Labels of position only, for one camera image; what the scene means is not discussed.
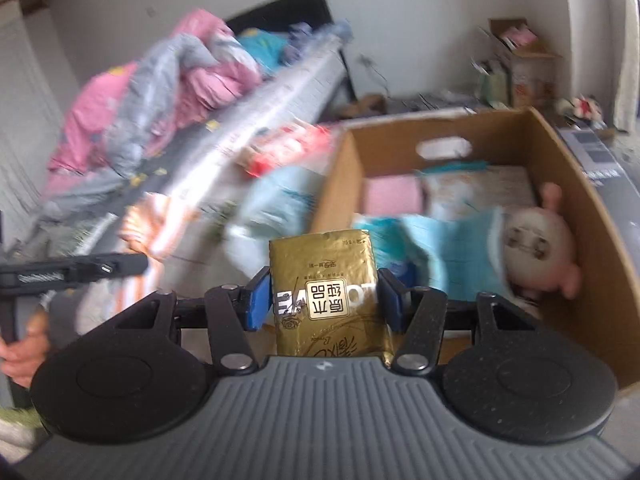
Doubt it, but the red wet wipes pack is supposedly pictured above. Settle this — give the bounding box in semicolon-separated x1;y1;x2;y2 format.
236;119;332;178

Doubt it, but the person's left hand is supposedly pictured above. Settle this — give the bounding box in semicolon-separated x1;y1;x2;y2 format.
1;309;51;388

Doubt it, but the black bed headboard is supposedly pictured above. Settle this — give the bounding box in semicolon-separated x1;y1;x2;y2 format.
227;0;356;100

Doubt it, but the pink and grey duvet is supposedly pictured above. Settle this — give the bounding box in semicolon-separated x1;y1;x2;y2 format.
44;9;262;208

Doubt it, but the blue clothes pile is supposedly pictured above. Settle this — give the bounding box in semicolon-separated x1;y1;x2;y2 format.
238;21;352;77

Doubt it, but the gold foil packet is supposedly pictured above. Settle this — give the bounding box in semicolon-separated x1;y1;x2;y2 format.
269;230;393;364

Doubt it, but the orange striped cloth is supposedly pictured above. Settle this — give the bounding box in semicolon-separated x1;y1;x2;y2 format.
119;193;196;262

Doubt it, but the brown cardboard box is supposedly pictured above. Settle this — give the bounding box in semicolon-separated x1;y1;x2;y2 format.
309;106;640;391

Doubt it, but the white closet door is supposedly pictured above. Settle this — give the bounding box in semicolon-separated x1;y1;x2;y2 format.
0;0;79;249

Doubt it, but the teal checkered towel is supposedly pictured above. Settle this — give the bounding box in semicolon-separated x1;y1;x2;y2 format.
352;208;512;301

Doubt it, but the green paper bag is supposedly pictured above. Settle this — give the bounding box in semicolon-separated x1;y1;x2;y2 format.
476;60;510;108

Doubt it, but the pink plush doll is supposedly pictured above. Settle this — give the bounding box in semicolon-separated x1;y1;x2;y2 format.
502;182;582;318

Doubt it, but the small open cardboard box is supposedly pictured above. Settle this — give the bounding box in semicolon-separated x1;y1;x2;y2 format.
473;18;559;108

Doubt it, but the pink striped cloth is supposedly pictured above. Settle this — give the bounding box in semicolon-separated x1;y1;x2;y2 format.
361;174;424;217

